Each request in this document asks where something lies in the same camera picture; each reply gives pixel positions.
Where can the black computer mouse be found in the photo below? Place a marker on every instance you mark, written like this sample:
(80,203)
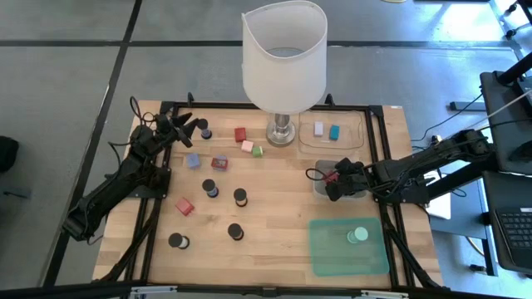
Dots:
(524,151)

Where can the black hourglass orange sand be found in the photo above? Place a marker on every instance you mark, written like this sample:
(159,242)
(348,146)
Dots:
(239,194)

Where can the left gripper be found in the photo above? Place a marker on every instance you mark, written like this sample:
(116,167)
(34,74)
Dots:
(168,128)

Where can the black side stand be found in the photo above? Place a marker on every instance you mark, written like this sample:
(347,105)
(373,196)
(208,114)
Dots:
(503,116)

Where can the grey floor bar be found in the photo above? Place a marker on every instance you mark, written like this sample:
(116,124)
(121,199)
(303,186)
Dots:
(467,106)

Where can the white plastic block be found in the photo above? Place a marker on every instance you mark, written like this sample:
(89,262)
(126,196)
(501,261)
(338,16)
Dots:
(318,128)

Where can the black front crossbar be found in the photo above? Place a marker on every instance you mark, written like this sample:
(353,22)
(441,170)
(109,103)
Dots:
(266,292)

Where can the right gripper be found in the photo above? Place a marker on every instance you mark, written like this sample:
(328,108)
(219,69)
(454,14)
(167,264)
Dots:
(357,178)

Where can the lilac blue wall charger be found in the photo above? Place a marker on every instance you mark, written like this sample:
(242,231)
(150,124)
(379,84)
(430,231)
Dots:
(193,160)

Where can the grey chair leg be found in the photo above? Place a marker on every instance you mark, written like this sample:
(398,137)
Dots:
(16,193)

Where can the black hourglass purple sand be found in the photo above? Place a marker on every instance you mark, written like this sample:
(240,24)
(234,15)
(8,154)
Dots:
(202,124)

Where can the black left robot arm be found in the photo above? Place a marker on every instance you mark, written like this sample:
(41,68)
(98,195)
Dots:
(124,174)

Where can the table lamp white shade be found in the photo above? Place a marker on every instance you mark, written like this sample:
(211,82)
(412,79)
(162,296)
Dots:
(282,74)

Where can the teal plastic block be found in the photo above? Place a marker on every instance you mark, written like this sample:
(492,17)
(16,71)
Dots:
(334,133)

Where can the mint green hourglass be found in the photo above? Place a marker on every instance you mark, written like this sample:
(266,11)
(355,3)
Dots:
(361,233)

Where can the black hourglass white sand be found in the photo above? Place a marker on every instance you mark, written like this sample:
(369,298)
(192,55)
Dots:
(175,239)

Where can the black hourglass red sand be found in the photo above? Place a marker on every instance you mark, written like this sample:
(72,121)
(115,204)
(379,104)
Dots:
(234,229)

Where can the person's foot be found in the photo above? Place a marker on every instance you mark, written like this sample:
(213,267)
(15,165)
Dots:
(7,153)

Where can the small clear container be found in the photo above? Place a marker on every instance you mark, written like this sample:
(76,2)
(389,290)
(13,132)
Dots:
(319,189)

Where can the clear plastic tray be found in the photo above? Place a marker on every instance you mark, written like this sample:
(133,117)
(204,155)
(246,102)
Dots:
(307,141)

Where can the black laptop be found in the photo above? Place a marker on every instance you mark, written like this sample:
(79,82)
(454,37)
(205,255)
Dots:
(515,232)

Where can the white box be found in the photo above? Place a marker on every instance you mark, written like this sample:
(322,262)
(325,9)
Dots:
(440,207)

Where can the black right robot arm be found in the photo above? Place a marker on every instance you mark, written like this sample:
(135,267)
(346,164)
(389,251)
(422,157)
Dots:
(436,158)

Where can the green translucent tray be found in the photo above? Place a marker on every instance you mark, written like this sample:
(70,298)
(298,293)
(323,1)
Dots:
(332,257)

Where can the red wall charger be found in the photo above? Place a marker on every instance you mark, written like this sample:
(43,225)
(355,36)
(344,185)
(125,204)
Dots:
(184,207)
(331,178)
(240,135)

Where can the pink wall charger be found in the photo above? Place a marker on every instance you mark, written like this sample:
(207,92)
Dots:
(247,146)

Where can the black aluminium table frame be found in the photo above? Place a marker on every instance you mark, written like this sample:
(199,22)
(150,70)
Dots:
(216,106)

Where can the green white wall charger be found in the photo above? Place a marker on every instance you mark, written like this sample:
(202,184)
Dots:
(257,151)

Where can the black hourglass blue sand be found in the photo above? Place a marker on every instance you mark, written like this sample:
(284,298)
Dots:
(208,184)

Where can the red framed small block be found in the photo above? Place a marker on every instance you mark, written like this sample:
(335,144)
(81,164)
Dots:
(219,164)

